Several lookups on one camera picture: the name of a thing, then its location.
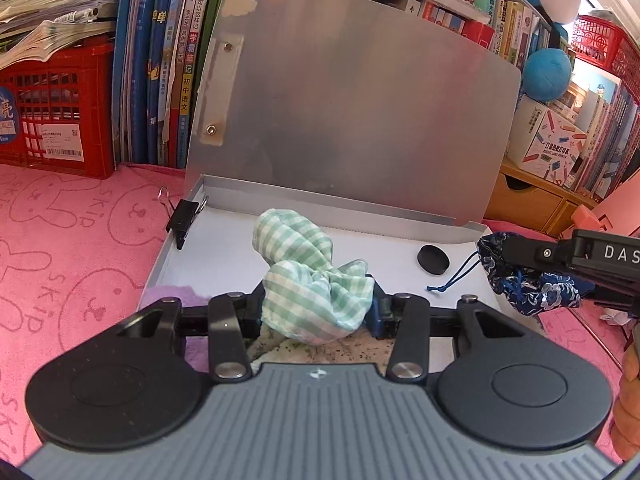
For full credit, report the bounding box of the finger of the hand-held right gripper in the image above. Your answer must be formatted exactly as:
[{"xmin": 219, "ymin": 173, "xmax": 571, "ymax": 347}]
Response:
[
  {"xmin": 507, "ymin": 239, "xmax": 567, "ymax": 271},
  {"xmin": 577, "ymin": 282, "xmax": 640, "ymax": 317}
]

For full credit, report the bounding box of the blue plush ball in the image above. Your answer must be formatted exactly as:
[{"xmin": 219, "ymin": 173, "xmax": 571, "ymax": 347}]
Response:
[{"xmin": 521, "ymin": 48, "xmax": 572, "ymax": 103}]

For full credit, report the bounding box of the row of blue books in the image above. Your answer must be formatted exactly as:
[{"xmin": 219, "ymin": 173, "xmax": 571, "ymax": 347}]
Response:
[{"xmin": 111, "ymin": 0, "xmax": 242, "ymax": 169}]

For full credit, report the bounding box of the pink toy house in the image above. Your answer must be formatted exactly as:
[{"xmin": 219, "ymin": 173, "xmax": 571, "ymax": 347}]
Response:
[{"xmin": 559, "ymin": 194, "xmax": 640, "ymax": 242}]

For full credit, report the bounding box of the wooden drawer box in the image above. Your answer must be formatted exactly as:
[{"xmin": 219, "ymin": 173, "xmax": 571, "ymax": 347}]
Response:
[{"xmin": 484, "ymin": 156, "xmax": 602, "ymax": 237}]

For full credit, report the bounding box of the pink rabbit print towel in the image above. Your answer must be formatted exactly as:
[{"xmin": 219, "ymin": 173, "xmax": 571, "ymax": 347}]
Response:
[{"xmin": 0, "ymin": 162, "xmax": 640, "ymax": 467}]

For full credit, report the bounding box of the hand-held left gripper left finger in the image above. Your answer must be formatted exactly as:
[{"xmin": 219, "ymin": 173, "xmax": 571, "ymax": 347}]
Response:
[{"xmin": 115, "ymin": 281, "xmax": 269, "ymax": 382}]

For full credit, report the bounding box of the red plastic basket with label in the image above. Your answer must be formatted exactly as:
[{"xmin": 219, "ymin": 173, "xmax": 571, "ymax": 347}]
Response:
[{"xmin": 0, "ymin": 37, "xmax": 117, "ymax": 180}]

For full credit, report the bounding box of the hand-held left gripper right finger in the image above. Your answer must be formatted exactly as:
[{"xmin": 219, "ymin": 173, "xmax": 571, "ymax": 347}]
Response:
[{"xmin": 369, "ymin": 284, "xmax": 542, "ymax": 382}]

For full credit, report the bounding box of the white printed carton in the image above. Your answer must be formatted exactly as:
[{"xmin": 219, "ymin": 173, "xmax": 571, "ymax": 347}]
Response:
[{"xmin": 509, "ymin": 95, "xmax": 589, "ymax": 187}]

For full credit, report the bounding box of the thin metal rod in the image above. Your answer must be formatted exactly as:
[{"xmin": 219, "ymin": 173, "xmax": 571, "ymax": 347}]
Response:
[{"xmin": 570, "ymin": 306, "xmax": 627, "ymax": 373}]

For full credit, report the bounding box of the stack of worn books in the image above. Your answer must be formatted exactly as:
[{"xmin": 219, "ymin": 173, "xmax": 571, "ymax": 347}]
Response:
[{"xmin": 0, "ymin": 0, "xmax": 126, "ymax": 69}]

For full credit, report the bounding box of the green checked scrunchie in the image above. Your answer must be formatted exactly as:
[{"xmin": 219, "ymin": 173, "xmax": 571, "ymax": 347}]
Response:
[{"xmin": 252, "ymin": 208, "xmax": 376, "ymax": 346}]

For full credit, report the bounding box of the white floral scrunchie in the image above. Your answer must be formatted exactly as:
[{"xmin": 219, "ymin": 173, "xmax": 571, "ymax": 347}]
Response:
[{"xmin": 246, "ymin": 329, "xmax": 397, "ymax": 377}]

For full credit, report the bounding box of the small black round disc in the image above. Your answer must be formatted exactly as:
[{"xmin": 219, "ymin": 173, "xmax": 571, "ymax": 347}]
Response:
[{"xmin": 417, "ymin": 244, "xmax": 450, "ymax": 276}]

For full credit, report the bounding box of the silver cardboard box with lid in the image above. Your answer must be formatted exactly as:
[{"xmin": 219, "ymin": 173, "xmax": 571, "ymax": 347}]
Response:
[{"xmin": 140, "ymin": 0, "xmax": 523, "ymax": 376}]

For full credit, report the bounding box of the person's right hand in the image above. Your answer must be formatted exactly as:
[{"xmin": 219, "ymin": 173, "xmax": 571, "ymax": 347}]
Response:
[{"xmin": 611, "ymin": 341, "xmax": 640, "ymax": 464}]

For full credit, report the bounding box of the small red plastic basket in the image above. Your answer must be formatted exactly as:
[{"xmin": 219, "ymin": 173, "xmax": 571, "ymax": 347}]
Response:
[{"xmin": 570, "ymin": 14, "xmax": 640, "ymax": 92}]

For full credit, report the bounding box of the black binder clip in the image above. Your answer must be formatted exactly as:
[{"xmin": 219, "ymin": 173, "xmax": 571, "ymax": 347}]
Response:
[{"xmin": 159, "ymin": 186, "xmax": 210, "ymax": 251}]

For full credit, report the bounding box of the blue brocade drawstring pouch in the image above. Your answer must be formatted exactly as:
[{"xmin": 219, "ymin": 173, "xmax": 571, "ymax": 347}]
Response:
[{"xmin": 426, "ymin": 231, "xmax": 584, "ymax": 317}]

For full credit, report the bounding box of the row of colourful books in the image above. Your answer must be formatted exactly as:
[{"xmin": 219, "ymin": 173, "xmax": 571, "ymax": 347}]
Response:
[{"xmin": 295, "ymin": 0, "xmax": 640, "ymax": 202}]

